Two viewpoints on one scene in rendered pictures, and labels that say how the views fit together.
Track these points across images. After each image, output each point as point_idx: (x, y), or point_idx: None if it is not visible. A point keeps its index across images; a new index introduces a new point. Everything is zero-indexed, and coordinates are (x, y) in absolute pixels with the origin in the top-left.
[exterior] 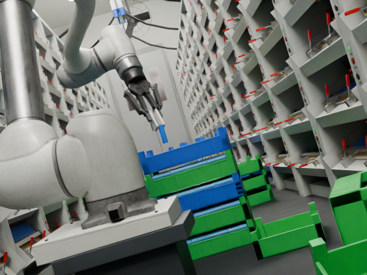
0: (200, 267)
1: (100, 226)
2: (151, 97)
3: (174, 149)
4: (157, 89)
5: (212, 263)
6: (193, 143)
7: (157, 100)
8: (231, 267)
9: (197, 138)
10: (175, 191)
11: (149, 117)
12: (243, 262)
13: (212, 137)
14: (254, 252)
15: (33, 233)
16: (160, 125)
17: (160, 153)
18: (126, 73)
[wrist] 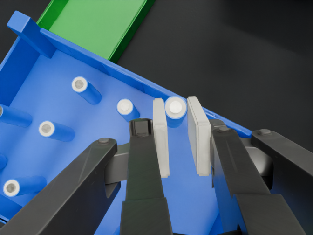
0: (201, 70)
1: None
2: (147, 176)
3: (164, 88)
4: (7, 225)
5: (186, 64)
6: (111, 61)
7: (99, 188)
8: (188, 4)
9: (81, 76)
10: None
11: (215, 124)
12: (173, 3)
13: (59, 36)
14: (140, 38)
15: None
16: (176, 95)
17: (206, 108)
18: None
